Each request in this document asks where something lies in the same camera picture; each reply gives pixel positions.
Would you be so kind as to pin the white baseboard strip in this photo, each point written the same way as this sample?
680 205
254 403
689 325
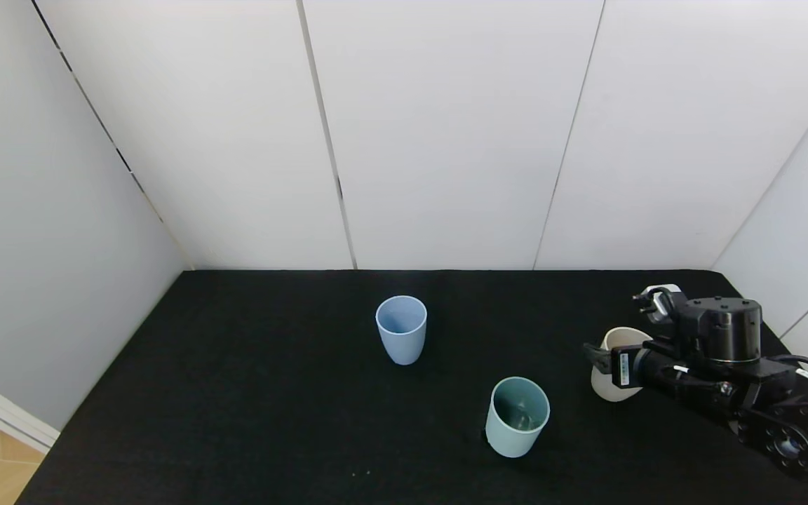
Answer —
4 414

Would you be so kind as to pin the teal plastic cup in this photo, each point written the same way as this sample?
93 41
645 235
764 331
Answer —
509 438

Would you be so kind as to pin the light blue plastic cup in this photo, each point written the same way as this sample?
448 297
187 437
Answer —
401 344

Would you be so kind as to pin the black tablecloth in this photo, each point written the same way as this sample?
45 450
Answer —
250 393

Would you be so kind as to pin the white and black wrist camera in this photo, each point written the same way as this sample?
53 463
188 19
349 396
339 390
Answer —
660 301

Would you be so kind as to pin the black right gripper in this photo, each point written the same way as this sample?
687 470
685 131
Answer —
622 368

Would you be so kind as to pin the beige plastic cup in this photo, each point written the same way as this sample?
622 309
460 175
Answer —
614 394

